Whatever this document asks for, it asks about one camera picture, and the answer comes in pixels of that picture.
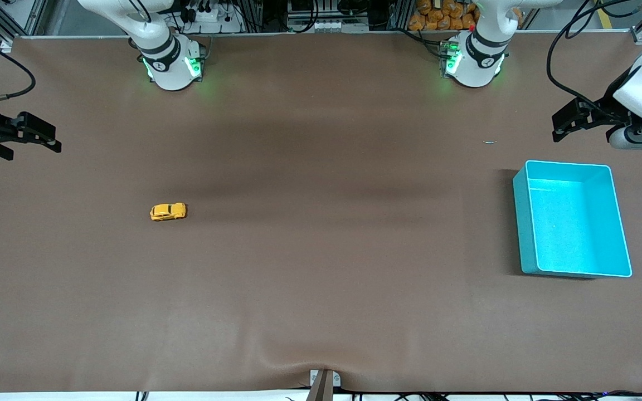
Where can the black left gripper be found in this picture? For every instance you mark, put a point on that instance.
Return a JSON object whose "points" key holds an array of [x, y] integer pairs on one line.
{"points": [[603, 110]]}

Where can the grey metal bracket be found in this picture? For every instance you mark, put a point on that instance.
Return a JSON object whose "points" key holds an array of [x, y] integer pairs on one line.
{"points": [[336, 380]]}

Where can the brown table mat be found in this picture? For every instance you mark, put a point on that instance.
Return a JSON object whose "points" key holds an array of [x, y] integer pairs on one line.
{"points": [[321, 250]]}

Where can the white power strip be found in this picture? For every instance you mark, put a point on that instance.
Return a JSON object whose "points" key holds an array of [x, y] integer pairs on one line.
{"points": [[209, 16]]}

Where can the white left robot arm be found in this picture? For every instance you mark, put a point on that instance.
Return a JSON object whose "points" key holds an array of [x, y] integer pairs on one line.
{"points": [[480, 67]]}

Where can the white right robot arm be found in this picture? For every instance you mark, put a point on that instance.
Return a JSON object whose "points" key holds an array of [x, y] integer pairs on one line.
{"points": [[168, 67]]}

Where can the yellow beetle toy car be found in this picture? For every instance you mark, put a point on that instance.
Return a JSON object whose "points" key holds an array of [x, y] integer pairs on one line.
{"points": [[168, 211]]}

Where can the brown mounting bar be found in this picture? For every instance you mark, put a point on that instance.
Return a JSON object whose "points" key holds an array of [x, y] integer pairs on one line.
{"points": [[321, 390]]}

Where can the turquoise plastic bin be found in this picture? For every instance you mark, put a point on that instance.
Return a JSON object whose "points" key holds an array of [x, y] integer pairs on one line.
{"points": [[572, 234]]}

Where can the orange packaged goods pile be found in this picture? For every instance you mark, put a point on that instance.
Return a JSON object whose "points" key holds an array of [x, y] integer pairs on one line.
{"points": [[443, 16]]}

